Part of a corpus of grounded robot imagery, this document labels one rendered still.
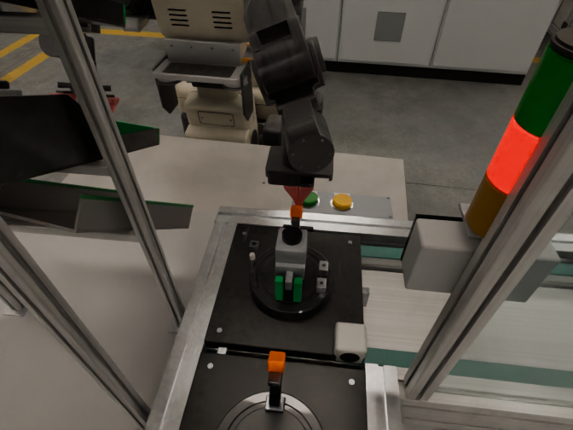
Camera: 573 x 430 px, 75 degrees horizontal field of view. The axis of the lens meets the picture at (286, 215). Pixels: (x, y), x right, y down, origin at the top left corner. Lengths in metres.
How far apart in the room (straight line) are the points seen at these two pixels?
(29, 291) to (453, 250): 0.36
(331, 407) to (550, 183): 0.39
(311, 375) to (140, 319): 0.36
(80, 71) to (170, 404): 0.43
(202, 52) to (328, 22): 2.41
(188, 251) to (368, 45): 2.95
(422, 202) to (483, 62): 1.75
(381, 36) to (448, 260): 3.22
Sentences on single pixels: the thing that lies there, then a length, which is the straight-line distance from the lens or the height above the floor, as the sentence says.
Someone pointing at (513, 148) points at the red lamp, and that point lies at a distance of 0.31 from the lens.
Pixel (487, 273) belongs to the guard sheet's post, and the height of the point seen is 1.25.
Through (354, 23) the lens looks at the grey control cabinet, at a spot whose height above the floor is 0.43.
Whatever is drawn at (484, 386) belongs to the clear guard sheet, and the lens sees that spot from 0.59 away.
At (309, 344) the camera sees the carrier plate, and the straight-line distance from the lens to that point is 0.59.
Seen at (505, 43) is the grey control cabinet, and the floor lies 0.35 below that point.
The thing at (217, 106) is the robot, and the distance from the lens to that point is 1.28.
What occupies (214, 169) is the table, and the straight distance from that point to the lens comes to 1.05.
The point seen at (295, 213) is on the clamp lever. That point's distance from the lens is 0.61.
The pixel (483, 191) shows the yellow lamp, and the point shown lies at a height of 1.30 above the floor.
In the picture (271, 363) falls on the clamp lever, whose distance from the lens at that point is 0.46.
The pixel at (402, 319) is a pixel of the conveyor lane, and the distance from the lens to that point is 0.70.
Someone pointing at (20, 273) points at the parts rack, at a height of 1.26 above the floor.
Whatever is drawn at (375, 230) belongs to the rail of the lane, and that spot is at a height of 0.96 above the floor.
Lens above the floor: 1.50
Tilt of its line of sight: 45 degrees down
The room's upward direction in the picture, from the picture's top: straight up
